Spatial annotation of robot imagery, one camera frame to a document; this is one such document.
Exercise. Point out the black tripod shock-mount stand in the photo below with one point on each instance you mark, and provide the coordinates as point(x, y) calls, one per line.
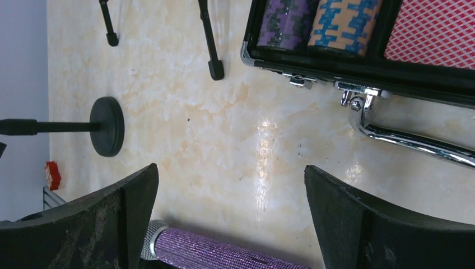
point(111, 36)

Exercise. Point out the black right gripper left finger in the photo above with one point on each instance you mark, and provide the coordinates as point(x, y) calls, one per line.
point(103, 229)

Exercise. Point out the black round-base mic stand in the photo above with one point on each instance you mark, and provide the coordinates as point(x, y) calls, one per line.
point(106, 127)

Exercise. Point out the red playing card deck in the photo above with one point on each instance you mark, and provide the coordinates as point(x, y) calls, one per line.
point(437, 33)

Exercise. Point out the blue orange poker chip stack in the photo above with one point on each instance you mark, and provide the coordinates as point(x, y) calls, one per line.
point(344, 27)

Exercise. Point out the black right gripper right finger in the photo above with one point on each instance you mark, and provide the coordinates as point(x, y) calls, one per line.
point(358, 230)

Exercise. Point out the black tripod stand with clip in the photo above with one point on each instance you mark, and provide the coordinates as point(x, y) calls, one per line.
point(215, 65)

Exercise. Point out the purple glitter microphone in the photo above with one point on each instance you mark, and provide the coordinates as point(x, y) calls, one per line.
point(184, 249)

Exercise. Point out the black poker chip case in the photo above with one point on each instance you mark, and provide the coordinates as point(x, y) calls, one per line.
point(363, 79)

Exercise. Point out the purple poker chip stack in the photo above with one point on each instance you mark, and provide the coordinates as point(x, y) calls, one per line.
point(286, 24)

